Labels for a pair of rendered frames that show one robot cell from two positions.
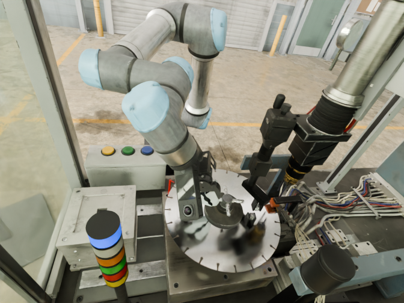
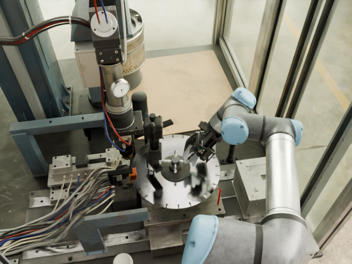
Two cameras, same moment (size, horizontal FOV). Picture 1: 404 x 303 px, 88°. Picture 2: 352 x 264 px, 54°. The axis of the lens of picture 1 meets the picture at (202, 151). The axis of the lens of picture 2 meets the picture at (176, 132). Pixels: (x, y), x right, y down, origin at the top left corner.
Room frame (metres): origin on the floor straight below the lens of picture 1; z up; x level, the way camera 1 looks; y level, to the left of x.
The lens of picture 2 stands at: (1.09, 0.03, 2.00)
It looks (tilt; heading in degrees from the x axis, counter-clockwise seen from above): 49 degrees down; 189
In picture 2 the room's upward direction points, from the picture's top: straight up
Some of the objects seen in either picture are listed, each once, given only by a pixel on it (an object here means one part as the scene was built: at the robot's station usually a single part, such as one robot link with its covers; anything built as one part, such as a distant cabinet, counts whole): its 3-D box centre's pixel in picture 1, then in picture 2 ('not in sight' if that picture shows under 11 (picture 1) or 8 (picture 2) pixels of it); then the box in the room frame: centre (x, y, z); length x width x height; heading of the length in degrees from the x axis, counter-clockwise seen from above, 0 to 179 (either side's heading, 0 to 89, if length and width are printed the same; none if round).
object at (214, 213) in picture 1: (224, 207); (175, 166); (0.37, -0.09, 0.96); 0.11 x 0.11 x 0.03
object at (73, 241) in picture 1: (105, 225); (261, 187); (0.32, 0.24, 0.82); 0.18 x 0.18 x 0.15; 19
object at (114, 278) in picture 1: (114, 265); not in sight; (0.15, 0.12, 1.02); 0.05 x 0.04 x 0.03; 19
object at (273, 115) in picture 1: (269, 142); (154, 137); (0.42, -0.15, 1.17); 0.06 x 0.05 x 0.20; 100
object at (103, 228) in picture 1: (104, 229); not in sight; (0.15, 0.12, 1.14); 0.05 x 0.04 x 0.03; 19
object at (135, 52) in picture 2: not in sight; (116, 53); (-0.30, -0.51, 0.93); 0.31 x 0.31 x 0.36
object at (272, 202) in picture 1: (282, 205); (122, 176); (0.43, -0.28, 0.95); 0.10 x 0.03 x 0.07; 109
